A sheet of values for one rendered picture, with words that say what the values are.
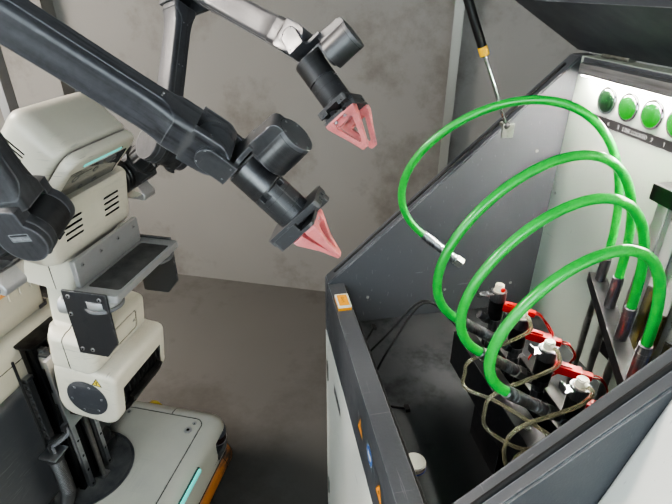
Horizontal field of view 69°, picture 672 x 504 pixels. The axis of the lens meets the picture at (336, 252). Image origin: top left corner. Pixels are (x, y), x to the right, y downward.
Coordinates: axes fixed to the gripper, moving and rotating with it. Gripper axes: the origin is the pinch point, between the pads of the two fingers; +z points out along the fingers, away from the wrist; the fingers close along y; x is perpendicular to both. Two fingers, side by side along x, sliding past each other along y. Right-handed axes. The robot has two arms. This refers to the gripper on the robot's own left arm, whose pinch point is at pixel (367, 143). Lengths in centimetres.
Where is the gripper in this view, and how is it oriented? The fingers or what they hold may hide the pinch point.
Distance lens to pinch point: 94.9
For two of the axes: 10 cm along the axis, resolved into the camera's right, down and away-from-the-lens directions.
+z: 5.8, 8.2, -0.4
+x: -7.2, 5.3, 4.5
